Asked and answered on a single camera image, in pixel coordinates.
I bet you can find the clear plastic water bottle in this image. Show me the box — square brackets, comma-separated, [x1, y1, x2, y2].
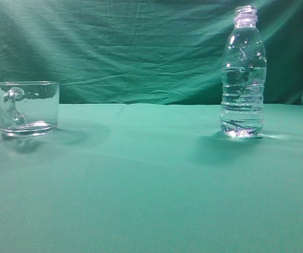
[220, 5, 267, 138]

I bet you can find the green table cloth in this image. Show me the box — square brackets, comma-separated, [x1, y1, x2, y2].
[0, 104, 303, 252]

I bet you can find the green backdrop cloth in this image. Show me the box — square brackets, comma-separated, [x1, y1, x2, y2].
[0, 1, 303, 105]

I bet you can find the clear glass mug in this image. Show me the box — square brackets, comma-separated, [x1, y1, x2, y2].
[0, 81, 60, 137]

